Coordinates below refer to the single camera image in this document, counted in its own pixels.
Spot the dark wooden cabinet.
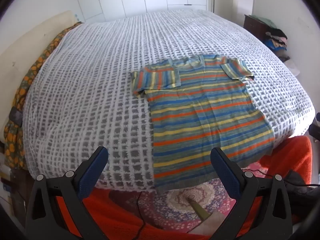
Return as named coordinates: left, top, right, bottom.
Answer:
left=244, top=14, right=269, bottom=42

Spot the striped knit t-shirt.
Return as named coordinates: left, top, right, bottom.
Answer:
left=130, top=54, right=276, bottom=188

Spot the grey bag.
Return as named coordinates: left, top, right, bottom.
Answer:
left=282, top=170, right=320, bottom=220

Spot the orange floral bed sheet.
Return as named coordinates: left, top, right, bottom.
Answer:
left=4, top=22, right=83, bottom=169

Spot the pile of clothes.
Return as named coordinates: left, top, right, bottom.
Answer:
left=252, top=15, right=290, bottom=60

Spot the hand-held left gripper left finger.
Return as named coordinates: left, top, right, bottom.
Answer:
left=25, top=146, right=109, bottom=240

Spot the olive green stick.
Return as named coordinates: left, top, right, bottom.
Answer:
left=187, top=195, right=213, bottom=222

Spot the thin black cable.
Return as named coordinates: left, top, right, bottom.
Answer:
left=247, top=170, right=320, bottom=188

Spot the white grey checked blanket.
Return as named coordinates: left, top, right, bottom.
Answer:
left=22, top=9, right=315, bottom=193

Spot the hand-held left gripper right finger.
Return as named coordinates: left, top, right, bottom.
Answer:
left=210, top=147, right=293, bottom=240

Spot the stack of books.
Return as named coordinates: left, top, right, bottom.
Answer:
left=0, top=152, right=25, bottom=220

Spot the orange fleece blanket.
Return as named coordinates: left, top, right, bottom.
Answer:
left=54, top=136, right=313, bottom=240

